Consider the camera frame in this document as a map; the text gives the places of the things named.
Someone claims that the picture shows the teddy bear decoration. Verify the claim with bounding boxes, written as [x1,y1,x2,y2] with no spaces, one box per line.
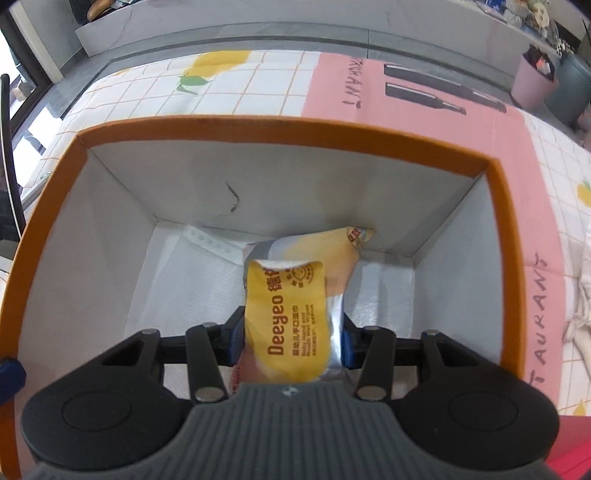
[504,0,551,29]

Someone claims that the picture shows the checked lemon tablecloth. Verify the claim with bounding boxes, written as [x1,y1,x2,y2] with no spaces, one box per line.
[18,48,591,418]

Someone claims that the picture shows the yellow wet wipes pack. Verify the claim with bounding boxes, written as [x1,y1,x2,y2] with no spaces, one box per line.
[231,226,375,387]

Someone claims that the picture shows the red Wonderlab box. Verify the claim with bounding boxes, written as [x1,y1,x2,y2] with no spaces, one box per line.
[546,415,591,480]

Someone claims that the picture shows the grey trash can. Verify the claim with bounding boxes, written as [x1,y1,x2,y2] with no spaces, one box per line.
[545,53,591,126]

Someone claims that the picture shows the pink waste bin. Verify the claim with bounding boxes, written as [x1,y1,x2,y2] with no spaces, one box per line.
[510,44,559,111]

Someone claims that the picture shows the white cloth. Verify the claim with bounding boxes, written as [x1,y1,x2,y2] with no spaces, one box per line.
[565,229,590,345]

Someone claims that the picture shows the orange cardboard box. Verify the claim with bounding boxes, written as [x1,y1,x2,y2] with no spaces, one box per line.
[1,114,525,479]

